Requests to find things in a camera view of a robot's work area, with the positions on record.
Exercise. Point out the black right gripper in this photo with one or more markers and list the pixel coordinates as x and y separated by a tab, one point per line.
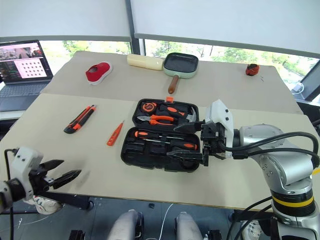
208	132

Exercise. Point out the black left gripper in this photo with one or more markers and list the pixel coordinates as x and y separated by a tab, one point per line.
37	178

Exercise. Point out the black plastic tool case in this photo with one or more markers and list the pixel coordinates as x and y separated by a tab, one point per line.
155	160

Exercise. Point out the orange case latch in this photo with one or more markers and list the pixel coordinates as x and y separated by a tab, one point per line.
170	99

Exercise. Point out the orange black utility knife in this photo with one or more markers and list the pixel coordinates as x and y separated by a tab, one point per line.
80	120

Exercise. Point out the orange voltage tester pen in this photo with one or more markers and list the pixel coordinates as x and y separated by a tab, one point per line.
113	136

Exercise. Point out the white patterned sneaker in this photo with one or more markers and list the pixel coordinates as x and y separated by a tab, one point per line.
45	205

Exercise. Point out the orange black tape measure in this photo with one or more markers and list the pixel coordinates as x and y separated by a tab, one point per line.
148	107

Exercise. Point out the white laptop desk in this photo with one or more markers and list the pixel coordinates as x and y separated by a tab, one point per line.
10	115

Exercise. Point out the green square frying pan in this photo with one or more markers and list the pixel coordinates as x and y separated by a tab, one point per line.
181	62

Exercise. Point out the grey rounded shape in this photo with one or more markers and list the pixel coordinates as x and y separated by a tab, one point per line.
187	226
125	225

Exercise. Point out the cream cylindrical container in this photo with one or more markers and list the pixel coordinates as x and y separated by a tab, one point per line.
145	62

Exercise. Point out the red and black small object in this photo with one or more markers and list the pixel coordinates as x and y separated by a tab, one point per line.
252	70

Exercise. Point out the red slip-on shoe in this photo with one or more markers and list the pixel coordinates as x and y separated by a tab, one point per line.
96	75

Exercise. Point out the open laptop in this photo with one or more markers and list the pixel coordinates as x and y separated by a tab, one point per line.
25	60

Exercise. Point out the black side table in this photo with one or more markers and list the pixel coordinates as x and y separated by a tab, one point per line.
310	110

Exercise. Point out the wide white roller blind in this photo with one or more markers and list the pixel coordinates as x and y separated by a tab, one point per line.
225	20

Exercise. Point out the black monitor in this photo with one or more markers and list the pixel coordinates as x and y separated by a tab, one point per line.
312	82

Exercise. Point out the narrow white roller blind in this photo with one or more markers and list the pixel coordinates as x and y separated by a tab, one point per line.
62	17

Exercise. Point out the black table leg frame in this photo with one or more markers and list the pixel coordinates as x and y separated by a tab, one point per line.
75	200

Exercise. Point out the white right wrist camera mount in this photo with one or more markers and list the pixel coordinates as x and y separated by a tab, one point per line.
222	117

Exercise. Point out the dark window frame post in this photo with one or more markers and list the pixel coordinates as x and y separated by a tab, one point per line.
137	47

